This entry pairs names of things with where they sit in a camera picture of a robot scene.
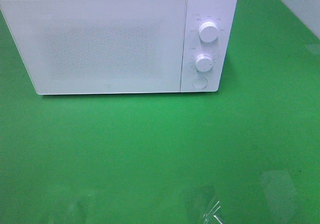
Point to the round door release button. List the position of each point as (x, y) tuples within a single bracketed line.
[(200, 83)]

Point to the white microwave knob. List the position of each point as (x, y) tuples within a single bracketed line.
[(203, 63), (208, 31)]

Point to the white microwave door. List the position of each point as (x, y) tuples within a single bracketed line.
[(99, 46)]

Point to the white microwave oven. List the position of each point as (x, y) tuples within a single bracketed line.
[(199, 11)]

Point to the clear tape piece left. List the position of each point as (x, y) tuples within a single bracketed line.
[(202, 205)]

